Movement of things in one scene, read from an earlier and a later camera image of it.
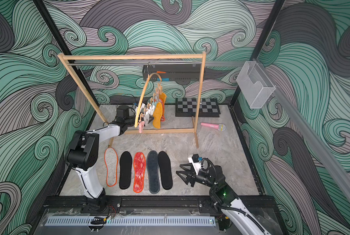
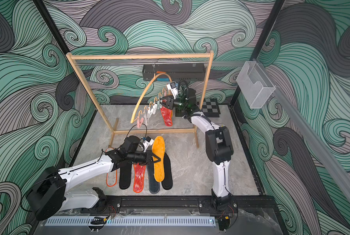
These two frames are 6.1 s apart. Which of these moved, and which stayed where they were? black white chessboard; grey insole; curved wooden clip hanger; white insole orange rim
Moved: curved wooden clip hanger
Stayed: white insole orange rim; black white chessboard; grey insole
